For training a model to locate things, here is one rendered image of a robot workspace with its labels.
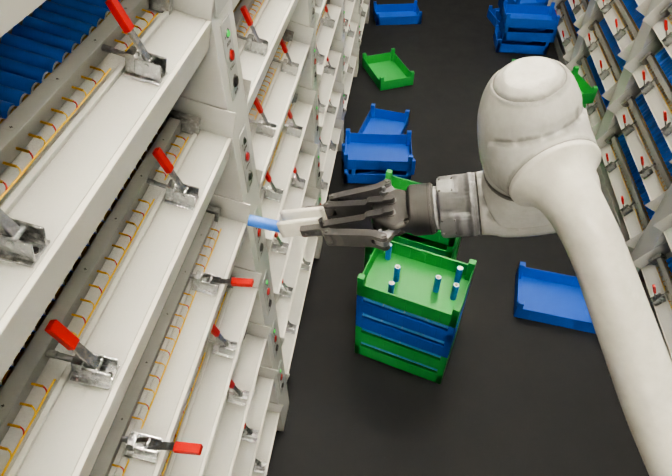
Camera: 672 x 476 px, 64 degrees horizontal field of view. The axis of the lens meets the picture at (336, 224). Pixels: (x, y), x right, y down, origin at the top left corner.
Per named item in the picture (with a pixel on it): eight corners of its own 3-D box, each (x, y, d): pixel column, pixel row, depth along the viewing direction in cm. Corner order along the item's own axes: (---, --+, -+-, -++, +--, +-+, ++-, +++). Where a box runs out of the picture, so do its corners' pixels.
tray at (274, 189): (309, 116, 165) (320, 78, 155) (264, 266, 123) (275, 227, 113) (245, 97, 163) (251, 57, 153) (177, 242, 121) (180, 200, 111)
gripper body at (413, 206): (433, 169, 78) (370, 176, 80) (433, 209, 72) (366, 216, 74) (439, 206, 82) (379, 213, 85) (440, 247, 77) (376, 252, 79)
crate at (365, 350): (456, 335, 186) (459, 322, 181) (440, 384, 173) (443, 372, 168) (375, 307, 195) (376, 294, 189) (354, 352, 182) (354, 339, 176)
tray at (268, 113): (306, 59, 151) (318, 13, 141) (255, 205, 109) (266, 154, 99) (236, 37, 149) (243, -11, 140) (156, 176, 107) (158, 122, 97)
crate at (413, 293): (472, 277, 164) (476, 260, 158) (455, 328, 151) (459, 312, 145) (379, 248, 172) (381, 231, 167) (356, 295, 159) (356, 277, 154)
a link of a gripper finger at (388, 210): (398, 223, 80) (398, 230, 78) (325, 235, 82) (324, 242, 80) (393, 204, 77) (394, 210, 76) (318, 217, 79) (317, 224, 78)
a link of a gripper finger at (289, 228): (326, 229, 82) (325, 233, 81) (283, 234, 83) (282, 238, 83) (321, 215, 80) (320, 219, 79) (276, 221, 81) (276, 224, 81)
